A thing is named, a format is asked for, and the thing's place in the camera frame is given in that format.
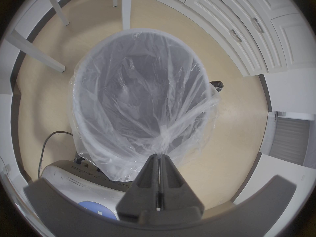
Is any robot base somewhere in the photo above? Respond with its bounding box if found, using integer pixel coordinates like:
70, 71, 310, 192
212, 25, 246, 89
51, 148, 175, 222
39, 157, 131, 222

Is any white trash bin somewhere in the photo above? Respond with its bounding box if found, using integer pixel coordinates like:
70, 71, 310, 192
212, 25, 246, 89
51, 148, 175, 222
73, 29, 210, 180

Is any white wardrobe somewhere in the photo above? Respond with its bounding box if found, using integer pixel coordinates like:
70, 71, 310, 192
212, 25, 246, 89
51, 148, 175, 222
133, 0, 316, 77

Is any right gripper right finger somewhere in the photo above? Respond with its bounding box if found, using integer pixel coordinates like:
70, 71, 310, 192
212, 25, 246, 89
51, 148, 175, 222
160, 155, 205, 217

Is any grey and white chair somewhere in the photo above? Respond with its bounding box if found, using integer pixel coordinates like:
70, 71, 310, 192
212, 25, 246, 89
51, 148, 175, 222
5, 0, 134, 73

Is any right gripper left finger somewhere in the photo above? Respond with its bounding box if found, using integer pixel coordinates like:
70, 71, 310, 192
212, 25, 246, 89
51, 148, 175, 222
117, 155, 160, 222

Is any grey curtain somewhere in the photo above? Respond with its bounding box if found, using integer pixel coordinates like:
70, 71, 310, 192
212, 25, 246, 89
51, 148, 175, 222
269, 118, 310, 168

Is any clear plastic bag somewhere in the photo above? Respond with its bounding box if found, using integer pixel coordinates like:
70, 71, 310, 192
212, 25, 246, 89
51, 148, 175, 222
69, 29, 221, 183

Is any black plastic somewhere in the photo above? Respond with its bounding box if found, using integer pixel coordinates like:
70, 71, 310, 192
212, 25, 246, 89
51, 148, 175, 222
210, 80, 224, 92

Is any black cable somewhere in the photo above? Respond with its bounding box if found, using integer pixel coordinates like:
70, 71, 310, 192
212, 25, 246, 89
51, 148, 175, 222
38, 131, 74, 178

